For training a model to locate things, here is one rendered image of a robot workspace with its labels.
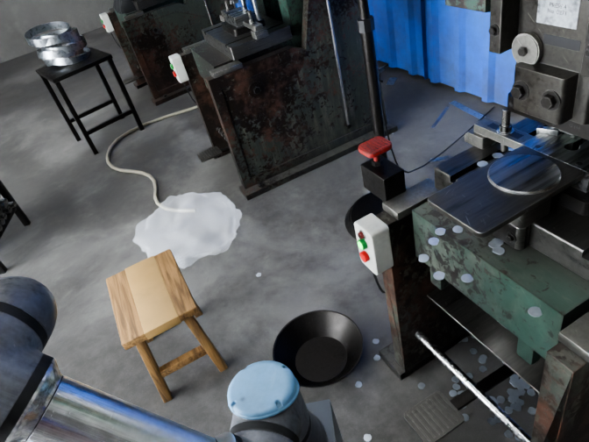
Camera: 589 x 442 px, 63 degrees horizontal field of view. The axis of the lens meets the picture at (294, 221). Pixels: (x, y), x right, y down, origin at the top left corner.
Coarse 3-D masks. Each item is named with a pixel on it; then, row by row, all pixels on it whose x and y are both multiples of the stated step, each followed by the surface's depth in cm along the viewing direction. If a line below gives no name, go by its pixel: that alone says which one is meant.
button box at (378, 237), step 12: (372, 216) 113; (360, 228) 112; (372, 228) 110; (384, 228) 109; (372, 240) 109; (384, 240) 111; (372, 252) 112; (384, 252) 113; (372, 264) 116; (384, 264) 115
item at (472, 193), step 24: (480, 168) 93; (504, 168) 91; (528, 168) 89; (552, 168) 88; (576, 168) 87; (456, 192) 89; (480, 192) 88; (504, 192) 86; (528, 192) 84; (552, 192) 84; (456, 216) 84; (480, 216) 83; (504, 216) 82; (528, 216) 87; (504, 240) 94; (528, 240) 92
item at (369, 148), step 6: (378, 138) 114; (384, 138) 114; (360, 144) 114; (366, 144) 113; (372, 144) 113; (378, 144) 112; (384, 144) 112; (390, 144) 111; (360, 150) 112; (366, 150) 111; (372, 150) 111; (378, 150) 110; (384, 150) 111; (366, 156) 111; (372, 156) 110; (378, 156) 114
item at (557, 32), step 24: (528, 0) 77; (552, 0) 73; (576, 0) 70; (528, 24) 79; (552, 24) 75; (576, 24) 71; (528, 48) 79; (552, 48) 77; (576, 48) 73; (528, 72) 79; (552, 72) 76; (576, 72) 75; (528, 96) 82; (552, 96) 76; (576, 96) 77; (552, 120) 79; (576, 120) 79
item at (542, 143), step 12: (564, 132) 96; (528, 144) 96; (540, 144) 95; (552, 144) 94; (564, 144) 93; (576, 144) 94; (588, 144) 92; (552, 156) 91; (564, 156) 90; (576, 156) 90; (588, 156) 89; (588, 168) 86; (588, 180) 86
